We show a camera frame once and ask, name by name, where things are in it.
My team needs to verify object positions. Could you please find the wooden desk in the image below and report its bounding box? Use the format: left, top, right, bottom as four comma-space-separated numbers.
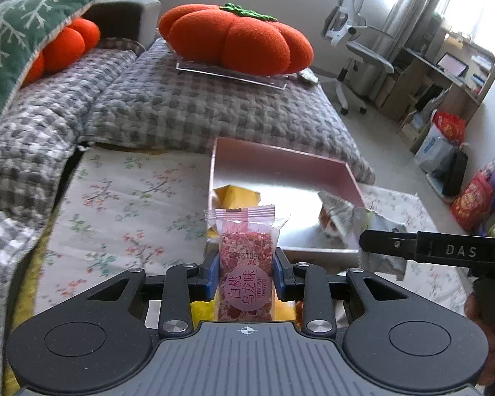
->
375, 20, 495, 141

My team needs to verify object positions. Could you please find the white crinkled snack packet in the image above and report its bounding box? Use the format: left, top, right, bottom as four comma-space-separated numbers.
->
352, 206, 409, 282

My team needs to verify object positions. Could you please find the red shopping bag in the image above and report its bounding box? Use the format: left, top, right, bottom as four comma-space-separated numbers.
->
432, 111, 467, 144
451, 171, 495, 232

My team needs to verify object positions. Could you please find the tablet screen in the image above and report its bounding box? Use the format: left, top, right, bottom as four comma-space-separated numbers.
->
436, 52, 468, 78

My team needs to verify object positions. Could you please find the orange white snack packet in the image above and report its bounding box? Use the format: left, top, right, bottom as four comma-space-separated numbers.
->
317, 191, 355, 238

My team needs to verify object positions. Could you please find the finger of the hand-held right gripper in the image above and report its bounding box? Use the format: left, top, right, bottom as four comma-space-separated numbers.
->
359, 229, 418, 262

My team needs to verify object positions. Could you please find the floral tablecloth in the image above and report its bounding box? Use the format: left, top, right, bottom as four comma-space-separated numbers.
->
33, 150, 471, 331

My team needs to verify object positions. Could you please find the small yellow snack packet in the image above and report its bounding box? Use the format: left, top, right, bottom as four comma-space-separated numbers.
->
212, 184, 262, 215

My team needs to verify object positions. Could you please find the person's right hand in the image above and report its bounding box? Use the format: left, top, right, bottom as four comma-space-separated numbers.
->
463, 291, 495, 386

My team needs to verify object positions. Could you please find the light curtain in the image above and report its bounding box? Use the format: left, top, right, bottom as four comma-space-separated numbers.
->
379, 0, 450, 50

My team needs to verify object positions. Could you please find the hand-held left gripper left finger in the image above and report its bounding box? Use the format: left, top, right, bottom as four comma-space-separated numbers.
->
80, 251, 221, 337

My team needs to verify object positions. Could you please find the black bag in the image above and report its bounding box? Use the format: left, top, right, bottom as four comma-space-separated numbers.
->
441, 144, 470, 198

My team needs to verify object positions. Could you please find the green snowflake pillow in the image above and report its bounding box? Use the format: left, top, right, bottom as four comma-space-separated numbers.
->
0, 0, 107, 126

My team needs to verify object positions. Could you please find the pink snack packet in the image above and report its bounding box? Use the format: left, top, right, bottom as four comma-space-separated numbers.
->
204, 204, 291, 322

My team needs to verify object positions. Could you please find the grey sofa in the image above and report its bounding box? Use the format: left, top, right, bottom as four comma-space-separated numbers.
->
82, 0, 161, 50

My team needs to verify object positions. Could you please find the large orange pumpkin cushion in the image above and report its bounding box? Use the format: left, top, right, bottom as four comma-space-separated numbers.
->
157, 3, 315, 77

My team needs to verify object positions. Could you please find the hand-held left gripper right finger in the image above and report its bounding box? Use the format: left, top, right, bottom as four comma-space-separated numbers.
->
273, 247, 415, 335

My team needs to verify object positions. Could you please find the white office chair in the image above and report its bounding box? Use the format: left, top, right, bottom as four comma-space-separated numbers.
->
321, 0, 397, 117

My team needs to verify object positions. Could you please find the mustard yellow snack packet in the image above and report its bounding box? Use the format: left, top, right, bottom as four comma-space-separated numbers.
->
190, 293, 220, 323

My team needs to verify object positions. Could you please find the white plastic bag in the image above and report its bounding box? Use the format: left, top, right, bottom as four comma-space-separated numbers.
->
414, 126, 454, 174

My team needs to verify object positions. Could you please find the small orange pumpkin cushion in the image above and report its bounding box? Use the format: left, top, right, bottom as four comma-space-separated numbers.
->
22, 17, 101, 85

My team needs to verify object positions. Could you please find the clear acrylic tray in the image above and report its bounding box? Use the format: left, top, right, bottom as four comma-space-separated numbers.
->
175, 60, 291, 90

